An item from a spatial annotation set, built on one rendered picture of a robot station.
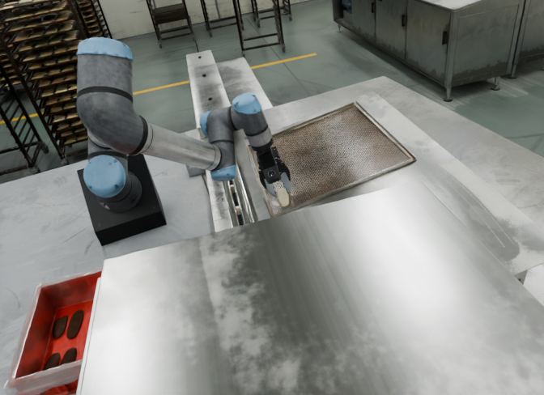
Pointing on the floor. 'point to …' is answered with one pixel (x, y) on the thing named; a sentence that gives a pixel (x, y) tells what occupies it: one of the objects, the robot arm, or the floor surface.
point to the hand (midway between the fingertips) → (282, 193)
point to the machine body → (240, 81)
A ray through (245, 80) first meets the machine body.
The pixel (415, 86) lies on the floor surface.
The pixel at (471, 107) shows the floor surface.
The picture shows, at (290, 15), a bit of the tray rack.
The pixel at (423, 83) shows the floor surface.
